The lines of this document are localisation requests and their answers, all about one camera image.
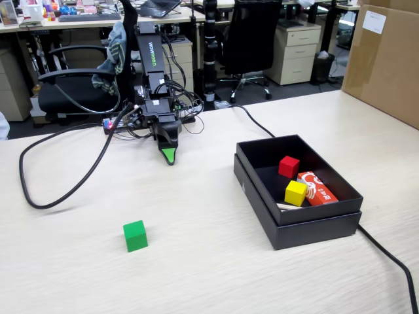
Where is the black computer keyboard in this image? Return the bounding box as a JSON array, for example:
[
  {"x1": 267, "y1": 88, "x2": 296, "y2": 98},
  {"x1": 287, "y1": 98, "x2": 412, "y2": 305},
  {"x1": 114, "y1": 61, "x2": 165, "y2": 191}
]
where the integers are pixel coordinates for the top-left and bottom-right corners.
[{"x1": 58, "y1": 12, "x2": 122, "y2": 24}]

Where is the black laptop on stand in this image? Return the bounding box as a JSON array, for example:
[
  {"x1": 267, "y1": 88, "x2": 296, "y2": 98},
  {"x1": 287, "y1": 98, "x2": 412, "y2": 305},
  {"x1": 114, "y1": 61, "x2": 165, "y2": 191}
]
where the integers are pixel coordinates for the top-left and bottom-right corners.
[{"x1": 136, "y1": 0, "x2": 183, "y2": 19}]

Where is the black office chair with armrests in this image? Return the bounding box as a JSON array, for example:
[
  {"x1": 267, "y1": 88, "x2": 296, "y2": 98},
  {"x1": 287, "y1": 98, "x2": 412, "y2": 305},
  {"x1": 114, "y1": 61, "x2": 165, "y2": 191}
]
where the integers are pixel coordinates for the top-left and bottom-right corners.
[{"x1": 37, "y1": 0, "x2": 139, "y2": 119}]

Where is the beige drawer cabinet behind robot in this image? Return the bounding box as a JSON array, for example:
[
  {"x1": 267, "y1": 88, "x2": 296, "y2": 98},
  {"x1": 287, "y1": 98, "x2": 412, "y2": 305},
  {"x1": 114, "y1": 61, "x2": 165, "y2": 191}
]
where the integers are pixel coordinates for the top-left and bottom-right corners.
[{"x1": 162, "y1": 35, "x2": 195, "y2": 95}]

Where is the large brown cardboard box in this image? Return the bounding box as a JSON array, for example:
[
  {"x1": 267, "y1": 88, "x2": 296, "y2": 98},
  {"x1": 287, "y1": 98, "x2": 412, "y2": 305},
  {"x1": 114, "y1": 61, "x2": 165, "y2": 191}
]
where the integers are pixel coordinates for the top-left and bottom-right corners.
[{"x1": 340, "y1": 2, "x2": 419, "y2": 130}]

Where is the green wooden cube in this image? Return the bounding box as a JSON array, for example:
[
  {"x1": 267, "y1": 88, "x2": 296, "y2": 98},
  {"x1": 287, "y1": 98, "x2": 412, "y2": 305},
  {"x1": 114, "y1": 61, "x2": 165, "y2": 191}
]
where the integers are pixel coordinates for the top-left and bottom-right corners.
[{"x1": 122, "y1": 219, "x2": 149, "y2": 253}]

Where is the blue striped cloth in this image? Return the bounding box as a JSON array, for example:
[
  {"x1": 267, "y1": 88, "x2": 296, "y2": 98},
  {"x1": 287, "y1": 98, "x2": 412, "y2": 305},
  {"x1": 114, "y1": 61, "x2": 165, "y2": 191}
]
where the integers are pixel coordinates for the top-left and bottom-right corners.
[{"x1": 91, "y1": 21, "x2": 128, "y2": 96}]

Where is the yellow wooden cube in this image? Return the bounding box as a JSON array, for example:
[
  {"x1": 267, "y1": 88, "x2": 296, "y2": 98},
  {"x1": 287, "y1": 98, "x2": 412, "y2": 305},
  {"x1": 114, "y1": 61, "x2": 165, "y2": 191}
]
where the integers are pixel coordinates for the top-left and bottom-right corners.
[{"x1": 283, "y1": 180, "x2": 308, "y2": 207}]

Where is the black cardboard box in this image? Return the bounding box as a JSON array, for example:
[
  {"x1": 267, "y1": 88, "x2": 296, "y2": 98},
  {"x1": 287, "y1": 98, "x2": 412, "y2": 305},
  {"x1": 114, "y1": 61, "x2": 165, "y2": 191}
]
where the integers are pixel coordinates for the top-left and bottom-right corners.
[{"x1": 236, "y1": 133, "x2": 365, "y2": 227}]

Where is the orange printed carton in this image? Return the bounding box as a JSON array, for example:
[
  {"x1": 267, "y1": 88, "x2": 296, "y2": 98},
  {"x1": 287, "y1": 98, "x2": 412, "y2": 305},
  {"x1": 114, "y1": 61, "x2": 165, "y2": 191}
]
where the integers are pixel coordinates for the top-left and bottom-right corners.
[{"x1": 297, "y1": 170, "x2": 339, "y2": 207}]

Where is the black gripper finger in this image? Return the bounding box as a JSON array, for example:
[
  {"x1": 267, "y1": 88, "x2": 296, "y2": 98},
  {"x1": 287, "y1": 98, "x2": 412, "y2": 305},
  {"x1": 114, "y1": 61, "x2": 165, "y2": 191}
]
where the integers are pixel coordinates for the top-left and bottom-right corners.
[
  {"x1": 155, "y1": 126, "x2": 178, "y2": 166},
  {"x1": 168, "y1": 120, "x2": 183, "y2": 152}
]

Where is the white label sticker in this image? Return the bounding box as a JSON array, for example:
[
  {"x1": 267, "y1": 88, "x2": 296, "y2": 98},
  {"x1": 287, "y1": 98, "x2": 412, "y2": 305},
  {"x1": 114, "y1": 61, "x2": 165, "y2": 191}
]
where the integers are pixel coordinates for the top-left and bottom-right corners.
[{"x1": 361, "y1": 10, "x2": 388, "y2": 35}]

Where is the beige side cabinet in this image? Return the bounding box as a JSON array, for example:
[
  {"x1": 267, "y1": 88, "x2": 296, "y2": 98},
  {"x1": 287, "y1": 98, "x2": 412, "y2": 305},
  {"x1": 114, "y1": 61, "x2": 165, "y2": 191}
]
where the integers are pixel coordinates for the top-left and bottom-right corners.
[{"x1": 0, "y1": 48, "x2": 34, "y2": 122}]

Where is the black vertical pole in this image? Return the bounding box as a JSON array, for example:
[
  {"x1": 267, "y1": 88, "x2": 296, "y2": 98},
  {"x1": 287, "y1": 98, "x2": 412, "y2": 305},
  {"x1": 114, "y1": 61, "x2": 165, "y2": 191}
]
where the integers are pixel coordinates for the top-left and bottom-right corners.
[{"x1": 202, "y1": 0, "x2": 219, "y2": 103}]

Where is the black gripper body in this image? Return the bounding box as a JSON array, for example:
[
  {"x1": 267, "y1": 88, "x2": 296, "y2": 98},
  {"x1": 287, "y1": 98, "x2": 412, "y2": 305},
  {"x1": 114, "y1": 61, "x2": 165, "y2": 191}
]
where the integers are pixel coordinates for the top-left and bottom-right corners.
[{"x1": 141, "y1": 99, "x2": 183, "y2": 132}]

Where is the robot controller circuit board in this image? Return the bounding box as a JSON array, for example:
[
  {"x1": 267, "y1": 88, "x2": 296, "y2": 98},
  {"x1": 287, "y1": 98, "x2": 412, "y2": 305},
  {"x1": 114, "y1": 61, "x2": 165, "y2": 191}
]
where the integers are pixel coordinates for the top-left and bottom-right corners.
[{"x1": 102, "y1": 114, "x2": 132, "y2": 135}]

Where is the black open box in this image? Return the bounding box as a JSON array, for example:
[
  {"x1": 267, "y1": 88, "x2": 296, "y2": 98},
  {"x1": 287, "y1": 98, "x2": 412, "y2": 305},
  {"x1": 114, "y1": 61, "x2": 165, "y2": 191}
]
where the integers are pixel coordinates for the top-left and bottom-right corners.
[{"x1": 232, "y1": 153, "x2": 363, "y2": 251}]

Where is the long black power cable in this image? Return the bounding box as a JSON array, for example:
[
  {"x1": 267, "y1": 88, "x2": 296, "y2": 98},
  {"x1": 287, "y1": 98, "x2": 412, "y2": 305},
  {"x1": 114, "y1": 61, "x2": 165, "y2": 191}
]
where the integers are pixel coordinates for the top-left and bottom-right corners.
[{"x1": 214, "y1": 103, "x2": 419, "y2": 314}]

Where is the beige three-drawer cabinet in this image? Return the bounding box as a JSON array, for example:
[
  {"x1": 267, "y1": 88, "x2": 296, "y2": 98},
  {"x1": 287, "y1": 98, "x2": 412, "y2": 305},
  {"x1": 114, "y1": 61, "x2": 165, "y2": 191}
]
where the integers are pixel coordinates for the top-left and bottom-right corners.
[{"x1": 264, "y1": 20, "x2": 323, "y2": 86}]

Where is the black trash bin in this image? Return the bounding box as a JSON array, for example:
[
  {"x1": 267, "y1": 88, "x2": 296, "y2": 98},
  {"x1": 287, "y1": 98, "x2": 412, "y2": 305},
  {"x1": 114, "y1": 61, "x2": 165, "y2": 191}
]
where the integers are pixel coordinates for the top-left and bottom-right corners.
[{"x1": 310, "y1": 51, "x2": 337, "y2": 85}]

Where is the framed picture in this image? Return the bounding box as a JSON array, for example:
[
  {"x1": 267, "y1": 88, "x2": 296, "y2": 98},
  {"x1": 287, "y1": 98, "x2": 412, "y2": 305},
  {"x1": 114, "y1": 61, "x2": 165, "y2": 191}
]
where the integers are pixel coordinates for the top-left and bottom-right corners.
[{"x1": 0, "y1": 0, "x2": 20, "y2": 27}]

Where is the light wooden office desk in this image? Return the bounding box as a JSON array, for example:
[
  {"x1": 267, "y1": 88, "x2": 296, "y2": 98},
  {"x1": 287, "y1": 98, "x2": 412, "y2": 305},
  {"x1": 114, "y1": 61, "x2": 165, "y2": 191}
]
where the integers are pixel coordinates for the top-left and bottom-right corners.
[{"x1": 0, "y1": 5, "x2": 208, "y2": 35}]

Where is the red wooden cube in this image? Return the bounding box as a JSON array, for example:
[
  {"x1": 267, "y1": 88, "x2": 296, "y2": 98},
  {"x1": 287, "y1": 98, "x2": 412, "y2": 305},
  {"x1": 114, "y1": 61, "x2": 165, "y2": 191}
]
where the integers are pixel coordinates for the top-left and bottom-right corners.
[{"x1": 278, "y1": 155, "x2": 301, "y2": 179}]

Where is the thick black looped cable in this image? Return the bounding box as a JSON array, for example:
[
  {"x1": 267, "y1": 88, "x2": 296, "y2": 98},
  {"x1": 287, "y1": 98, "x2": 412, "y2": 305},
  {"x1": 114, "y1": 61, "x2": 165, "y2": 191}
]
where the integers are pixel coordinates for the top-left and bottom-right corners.
[{"x1": 18, "y1": 101, "x2": 135, "y2": 211}]

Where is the black mesh office chair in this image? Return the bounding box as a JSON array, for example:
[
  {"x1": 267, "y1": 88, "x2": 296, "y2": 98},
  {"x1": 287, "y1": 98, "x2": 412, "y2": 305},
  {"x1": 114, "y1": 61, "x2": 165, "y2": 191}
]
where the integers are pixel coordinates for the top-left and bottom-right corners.
[{"x1": 221, "y1": 0, "x2": 284, "y2": 104}]

